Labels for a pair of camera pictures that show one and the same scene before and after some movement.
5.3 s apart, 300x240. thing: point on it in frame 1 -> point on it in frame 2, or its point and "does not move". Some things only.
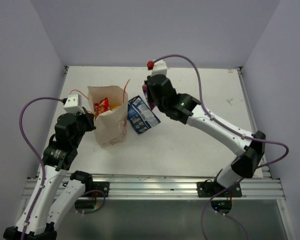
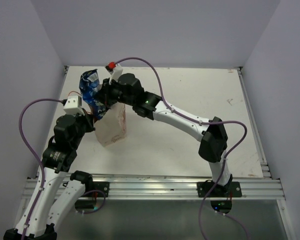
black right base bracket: x=206 y=189 does not move
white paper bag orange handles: x=112 y=126 does not move
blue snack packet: x=140 y=115 -> x=89 y=83
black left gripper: x=89 y=117 does not move
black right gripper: x=150 y=96 -> x=104 y=95
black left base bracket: x=102 y=186 does not move
